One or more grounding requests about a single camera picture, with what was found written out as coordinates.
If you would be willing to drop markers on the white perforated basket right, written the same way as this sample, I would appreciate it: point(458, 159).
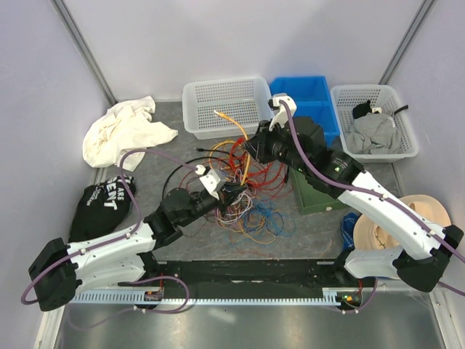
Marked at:
point(384, 99)

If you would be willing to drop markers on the blue cloth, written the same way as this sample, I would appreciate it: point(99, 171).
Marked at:
point(347, 229)

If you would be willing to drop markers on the blue plastic bin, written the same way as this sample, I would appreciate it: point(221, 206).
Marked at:
point(312, 97)

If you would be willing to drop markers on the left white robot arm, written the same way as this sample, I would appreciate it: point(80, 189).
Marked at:
point(64, 269)

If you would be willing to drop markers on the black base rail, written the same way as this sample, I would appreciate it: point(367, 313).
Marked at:
point(255, 278)

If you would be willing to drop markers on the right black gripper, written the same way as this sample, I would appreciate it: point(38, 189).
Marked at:
point(260, 141)

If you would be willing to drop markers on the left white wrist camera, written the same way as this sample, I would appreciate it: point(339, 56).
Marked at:
point(211, 179)

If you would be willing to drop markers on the beige bucket hat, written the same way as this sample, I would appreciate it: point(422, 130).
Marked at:
point(369, 236)

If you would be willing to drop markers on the cream white cloth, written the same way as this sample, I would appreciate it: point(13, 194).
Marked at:
point(126, 126)

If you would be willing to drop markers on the grey garment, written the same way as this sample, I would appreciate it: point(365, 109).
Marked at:
point(374, 134)

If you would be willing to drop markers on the slotted cable duct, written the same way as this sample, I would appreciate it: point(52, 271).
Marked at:
point(140, 297)

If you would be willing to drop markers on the white perforated basket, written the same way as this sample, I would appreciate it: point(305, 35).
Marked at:
point(243, 99)
point(384, 99)

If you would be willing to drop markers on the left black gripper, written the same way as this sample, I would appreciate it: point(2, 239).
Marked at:
point(227, 194)

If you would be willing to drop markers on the black sock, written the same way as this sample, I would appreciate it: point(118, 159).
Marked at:
point(361, 110)

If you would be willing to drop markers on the white perforated basket left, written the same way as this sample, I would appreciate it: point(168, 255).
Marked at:
point(243, 99)

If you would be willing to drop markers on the green plastic tray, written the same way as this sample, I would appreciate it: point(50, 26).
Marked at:
point(309, 200)

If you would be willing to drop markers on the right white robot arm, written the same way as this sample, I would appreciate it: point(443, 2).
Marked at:
point(424, 247)

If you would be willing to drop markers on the black printed t-shirt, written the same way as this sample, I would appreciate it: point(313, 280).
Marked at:
point(101, 209)

